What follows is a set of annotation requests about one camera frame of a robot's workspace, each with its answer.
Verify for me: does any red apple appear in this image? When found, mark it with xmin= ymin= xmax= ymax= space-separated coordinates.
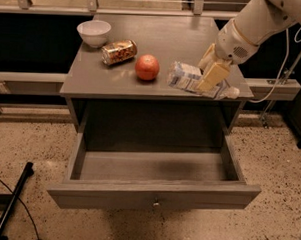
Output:
xmin=135 ymin=55 xmax=160 ymax=81

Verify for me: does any white cable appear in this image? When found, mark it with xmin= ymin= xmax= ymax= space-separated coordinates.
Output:
xmin=246 ymin=24 xmax=301 ymax=107

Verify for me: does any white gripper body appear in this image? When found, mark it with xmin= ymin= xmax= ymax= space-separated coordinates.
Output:
xmin=215 ymin=18 xmax=259 ymax=65

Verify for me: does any gold patterned drink can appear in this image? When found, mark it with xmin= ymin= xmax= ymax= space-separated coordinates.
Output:
xmin=101 ymin=40 xmax=138 ymax=65

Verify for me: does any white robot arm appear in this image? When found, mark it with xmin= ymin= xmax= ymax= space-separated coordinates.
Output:
xmin=197 ymin=0 xmax=301 ymax=91

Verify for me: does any grey open top drawer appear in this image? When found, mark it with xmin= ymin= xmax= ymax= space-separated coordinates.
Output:
xmin=47 ymin=123 xmax=261 ymax=210

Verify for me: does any grey wooden cabinet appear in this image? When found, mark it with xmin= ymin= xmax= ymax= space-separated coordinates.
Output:
xmin=61 ymin=14 xmax=253 ymax=139

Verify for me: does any clear blue-labelled plastic bottle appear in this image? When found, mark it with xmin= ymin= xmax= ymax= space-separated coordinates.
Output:
xmin=166 ymin=61 xmax=240 ymax=100

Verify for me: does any thin black floor cable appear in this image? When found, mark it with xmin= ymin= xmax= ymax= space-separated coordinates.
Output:
xmin=0 ymin=165 xmax=49 ymax=240

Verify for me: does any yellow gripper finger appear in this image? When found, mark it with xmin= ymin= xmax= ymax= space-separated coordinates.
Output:
xmin=197 ymin=61 xmax=230 ymax=91
xmin=198 ymin=44 xmax=218 ymax=71

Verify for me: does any white ceramic bowl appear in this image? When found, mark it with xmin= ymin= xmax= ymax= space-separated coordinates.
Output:
xmin=76 ymin=20 xmax=112 ymax=48

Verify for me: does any black metal stand leg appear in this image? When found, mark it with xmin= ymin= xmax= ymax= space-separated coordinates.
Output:
xmin=0 ymin=162 xmax=34 ymax=240

